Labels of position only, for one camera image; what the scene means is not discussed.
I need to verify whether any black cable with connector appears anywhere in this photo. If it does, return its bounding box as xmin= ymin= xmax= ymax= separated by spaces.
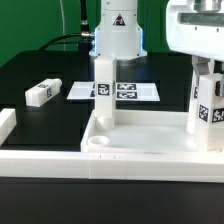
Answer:
xmin=39 ymin=0 xmax=98 ymax=52

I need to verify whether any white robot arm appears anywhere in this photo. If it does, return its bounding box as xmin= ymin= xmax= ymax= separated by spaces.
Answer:
xmin=89 ymin=0 xmax=224 ymax=62

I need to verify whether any marker tag sheet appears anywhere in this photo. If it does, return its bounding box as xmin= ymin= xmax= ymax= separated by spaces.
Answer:
xmin=67 ymin=82 xmax=160 ymax=102

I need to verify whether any white front fence bar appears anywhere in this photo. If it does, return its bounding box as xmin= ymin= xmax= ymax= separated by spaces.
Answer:
xmin=0 ymin=150 xmax=224 ymax=183

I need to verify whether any white thin cable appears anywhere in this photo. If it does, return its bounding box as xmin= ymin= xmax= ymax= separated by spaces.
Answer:
xmin=59 ymin=0 xmax=66 ymax=52

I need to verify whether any white left fence block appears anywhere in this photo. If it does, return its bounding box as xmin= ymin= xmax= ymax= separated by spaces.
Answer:
xmin=0 ymin=108 xmax=17 ymax=146

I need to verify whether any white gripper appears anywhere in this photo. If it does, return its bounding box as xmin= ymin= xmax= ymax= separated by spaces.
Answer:
xmin=166 ymin=0 xmax=224 ymax=97

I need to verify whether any white desk top tray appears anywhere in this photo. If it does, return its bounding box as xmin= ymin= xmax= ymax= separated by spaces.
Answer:
xmin=80 ymin=109 xmax=224 ymax=155

